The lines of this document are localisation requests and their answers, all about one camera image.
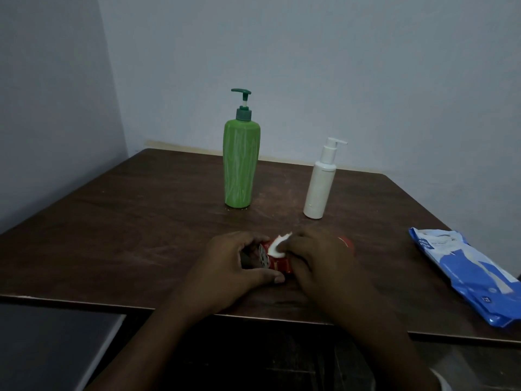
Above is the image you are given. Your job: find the red bottle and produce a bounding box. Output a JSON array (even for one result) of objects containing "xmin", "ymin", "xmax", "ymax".
[{"xmin": 258, "ymin": 236, "xmax": 355, "ymax": 275}]

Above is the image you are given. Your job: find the blue wet wipes packet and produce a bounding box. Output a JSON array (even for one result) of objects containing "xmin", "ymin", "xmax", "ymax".
[{"xmin": 409, "ymin": 227, "xmax": 521, "ymax": 328}]

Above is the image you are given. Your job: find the white pump bottle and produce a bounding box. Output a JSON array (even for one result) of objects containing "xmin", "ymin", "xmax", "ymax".
[{"xmin": 303, "ymin": 137, "xmax": 348, "ymax": 220}]

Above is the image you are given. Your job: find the green pump bottle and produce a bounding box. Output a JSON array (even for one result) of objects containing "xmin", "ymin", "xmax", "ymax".
[{"xmin": 223, "ymin": 89, "xmax": 261, "ymax": 209}]

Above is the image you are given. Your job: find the person's right hand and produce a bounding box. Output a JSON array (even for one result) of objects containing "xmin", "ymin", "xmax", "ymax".
[{"xmin": 276, "ymin": 228, "xmax": 372, "ymax": 318}]

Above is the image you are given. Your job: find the white sleeve cuff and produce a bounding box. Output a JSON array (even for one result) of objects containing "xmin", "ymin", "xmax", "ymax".
[{"xmin": 431, "ymin": 368, "xmax": 453, "ymax": 391}]

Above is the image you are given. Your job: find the person's left forearm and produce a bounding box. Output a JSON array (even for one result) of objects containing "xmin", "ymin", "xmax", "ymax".
[{"xmin": 83, "ymin": 295, "xmax": 222, "ymax": 391}]

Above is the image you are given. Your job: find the grey chair seat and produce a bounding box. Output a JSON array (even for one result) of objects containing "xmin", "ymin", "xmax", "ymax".
[{"xmin": 0, "ymin": 303, "xmax": 127, "ymax": 391}]

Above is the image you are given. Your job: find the person's left hand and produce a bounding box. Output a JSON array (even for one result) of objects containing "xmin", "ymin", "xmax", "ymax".
[{"xmin": 180, "ymin": 231, "xmax": 286, "ymax": 315}]

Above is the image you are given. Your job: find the person's right forearm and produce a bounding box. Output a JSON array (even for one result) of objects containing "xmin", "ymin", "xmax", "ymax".
[{"xmin": 326, "ymin": 299, "xmax": 442, "ymax": 391}]

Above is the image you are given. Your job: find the white cotton pad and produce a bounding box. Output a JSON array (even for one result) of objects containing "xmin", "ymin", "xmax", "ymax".
[{"xmin": 267, "ymin": 232, "xmax": 293, "ymax": 258}]

